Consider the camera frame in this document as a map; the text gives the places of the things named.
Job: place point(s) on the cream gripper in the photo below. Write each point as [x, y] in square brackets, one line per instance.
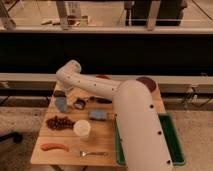
[70, 100]

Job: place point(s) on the black eraser block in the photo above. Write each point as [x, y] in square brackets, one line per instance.
[59, 93]

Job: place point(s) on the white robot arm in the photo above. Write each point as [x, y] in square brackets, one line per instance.
[142, 138]

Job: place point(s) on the red bowl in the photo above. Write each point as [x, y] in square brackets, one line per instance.
[103, 77]

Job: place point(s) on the purple bowl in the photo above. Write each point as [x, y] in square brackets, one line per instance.
[150, 83]

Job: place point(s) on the small black tape roll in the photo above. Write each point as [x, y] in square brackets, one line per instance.
[79, 104]

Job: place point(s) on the bunch of dark grapes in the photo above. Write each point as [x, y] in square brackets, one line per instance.
[59, 123]

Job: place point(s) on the blue sponge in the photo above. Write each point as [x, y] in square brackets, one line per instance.
[96, 114]

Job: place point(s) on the wooden table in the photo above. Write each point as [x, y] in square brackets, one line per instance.
[101, 139]

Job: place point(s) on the white paper cup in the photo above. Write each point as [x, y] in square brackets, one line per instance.
[82, 129]

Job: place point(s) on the red sausage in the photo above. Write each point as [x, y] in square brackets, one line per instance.
[51, 146]

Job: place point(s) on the metal fork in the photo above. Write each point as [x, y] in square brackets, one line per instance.
[84, 154]

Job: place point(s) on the green plastic tray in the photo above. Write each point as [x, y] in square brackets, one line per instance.
[171, 137]

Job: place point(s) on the black handled tool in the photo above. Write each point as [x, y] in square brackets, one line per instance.
[98, 100]

